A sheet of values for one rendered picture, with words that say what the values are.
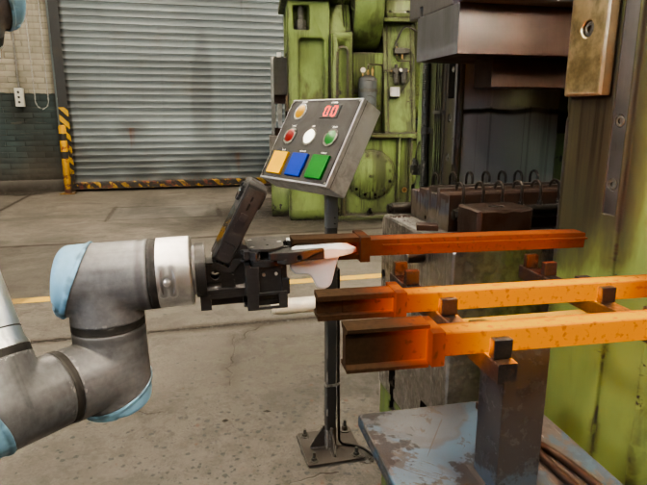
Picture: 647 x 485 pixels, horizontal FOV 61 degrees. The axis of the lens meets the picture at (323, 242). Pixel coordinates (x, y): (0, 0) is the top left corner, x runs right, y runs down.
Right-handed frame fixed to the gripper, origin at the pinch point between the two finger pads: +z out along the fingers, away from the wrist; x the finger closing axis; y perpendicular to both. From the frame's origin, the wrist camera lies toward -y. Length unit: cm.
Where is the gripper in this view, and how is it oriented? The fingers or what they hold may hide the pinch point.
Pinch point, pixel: (345, 242)
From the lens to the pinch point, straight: 75.3
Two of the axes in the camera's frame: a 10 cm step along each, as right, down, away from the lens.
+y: 0.2, 9.7, 2.5
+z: 9.8, -0.7, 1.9
